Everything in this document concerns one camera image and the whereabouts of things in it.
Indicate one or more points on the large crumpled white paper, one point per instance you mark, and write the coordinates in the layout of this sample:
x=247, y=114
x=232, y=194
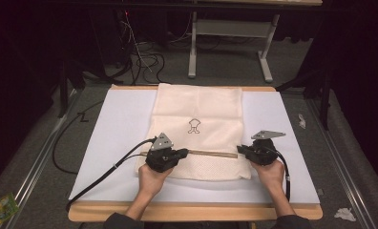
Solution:
x=345, y=214

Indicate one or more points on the white foam mat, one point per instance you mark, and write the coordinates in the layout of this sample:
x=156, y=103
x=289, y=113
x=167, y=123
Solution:
x=120, y=127

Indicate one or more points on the person's right hand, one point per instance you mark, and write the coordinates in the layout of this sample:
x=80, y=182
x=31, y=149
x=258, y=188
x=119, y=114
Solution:
x=269, y=176

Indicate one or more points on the wooden table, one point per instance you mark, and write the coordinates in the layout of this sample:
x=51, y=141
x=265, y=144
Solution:
x=190, y=212

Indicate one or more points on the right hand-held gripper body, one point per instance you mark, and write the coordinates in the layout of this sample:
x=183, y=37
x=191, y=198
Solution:
x=263, y=152

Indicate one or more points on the black stand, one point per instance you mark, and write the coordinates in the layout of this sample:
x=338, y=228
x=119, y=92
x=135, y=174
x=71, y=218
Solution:
x=320, y=92
x=64, y=82

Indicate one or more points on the person's left hand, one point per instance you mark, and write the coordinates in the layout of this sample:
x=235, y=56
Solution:
x=152, y=181

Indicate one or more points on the cream mesh laundry bag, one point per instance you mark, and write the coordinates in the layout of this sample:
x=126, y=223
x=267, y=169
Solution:
x=206, y=105

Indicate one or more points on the metal floor rail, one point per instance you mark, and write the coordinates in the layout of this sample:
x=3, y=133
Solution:
x=34, y=165
x=340, y=165

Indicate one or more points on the white metal desk frame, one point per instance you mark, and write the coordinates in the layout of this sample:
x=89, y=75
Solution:
x=231, y=28

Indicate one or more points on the green yellow packet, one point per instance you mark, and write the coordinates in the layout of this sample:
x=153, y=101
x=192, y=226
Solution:
x=1, y=210

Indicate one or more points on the small crumpled white paper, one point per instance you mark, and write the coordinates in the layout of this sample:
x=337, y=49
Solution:
x=302, y=120

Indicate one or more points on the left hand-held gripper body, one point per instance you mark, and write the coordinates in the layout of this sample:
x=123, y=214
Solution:
x=161, y=157

